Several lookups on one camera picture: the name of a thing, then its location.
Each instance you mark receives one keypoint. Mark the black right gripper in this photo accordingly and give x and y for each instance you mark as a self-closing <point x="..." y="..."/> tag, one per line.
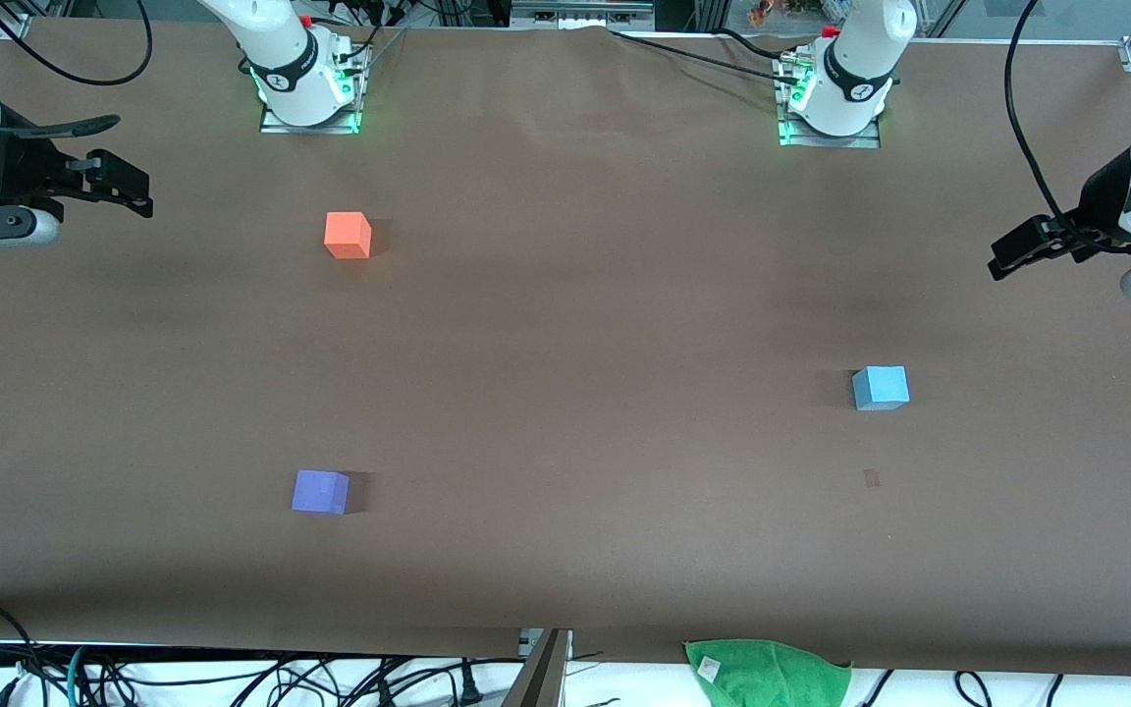
<point x="18" y="167"/>

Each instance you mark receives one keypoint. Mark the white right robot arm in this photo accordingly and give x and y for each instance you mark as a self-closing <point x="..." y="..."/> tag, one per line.
<point x="281" y="59"/>

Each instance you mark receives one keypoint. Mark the colourful small object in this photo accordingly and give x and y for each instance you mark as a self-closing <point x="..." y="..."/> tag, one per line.
<point x="772" y="12"/>

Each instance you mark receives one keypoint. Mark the green cloth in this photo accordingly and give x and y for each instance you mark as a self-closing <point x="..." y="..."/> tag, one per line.
<point x="767" y="676"/>

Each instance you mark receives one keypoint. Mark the aluminium profile post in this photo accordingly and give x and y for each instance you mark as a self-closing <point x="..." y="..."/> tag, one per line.
<point x="538" y="678"/>

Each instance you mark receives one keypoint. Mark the orange foam block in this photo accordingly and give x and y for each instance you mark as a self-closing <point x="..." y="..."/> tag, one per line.
<point x="346" y="237"/>

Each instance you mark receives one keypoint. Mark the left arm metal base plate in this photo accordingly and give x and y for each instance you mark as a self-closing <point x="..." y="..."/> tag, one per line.
<point x="826" y="140"/>

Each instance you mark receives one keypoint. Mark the black power plug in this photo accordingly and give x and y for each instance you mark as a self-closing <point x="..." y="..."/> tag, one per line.
<point x="471" y="685"/>

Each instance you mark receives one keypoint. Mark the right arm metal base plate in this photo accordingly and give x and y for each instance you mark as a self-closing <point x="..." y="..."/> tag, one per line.
<point x="276" y="125"/>

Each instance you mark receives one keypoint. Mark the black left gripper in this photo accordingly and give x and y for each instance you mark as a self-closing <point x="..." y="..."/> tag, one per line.
<point x="1102" y="199"/>

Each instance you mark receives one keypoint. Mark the light blue foam block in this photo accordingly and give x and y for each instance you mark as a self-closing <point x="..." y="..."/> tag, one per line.
<point x="882" y="388"/>

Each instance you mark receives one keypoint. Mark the purple foam block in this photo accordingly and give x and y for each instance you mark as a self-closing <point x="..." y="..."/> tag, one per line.
<point x="318" y="492"/>

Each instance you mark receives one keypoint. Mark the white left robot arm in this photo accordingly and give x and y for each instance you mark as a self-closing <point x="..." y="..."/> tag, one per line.
<point x="855" y="59"/>

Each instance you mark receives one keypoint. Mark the grey metal device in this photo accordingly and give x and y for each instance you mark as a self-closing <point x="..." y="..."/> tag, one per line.
<point x="580" y="12"/>

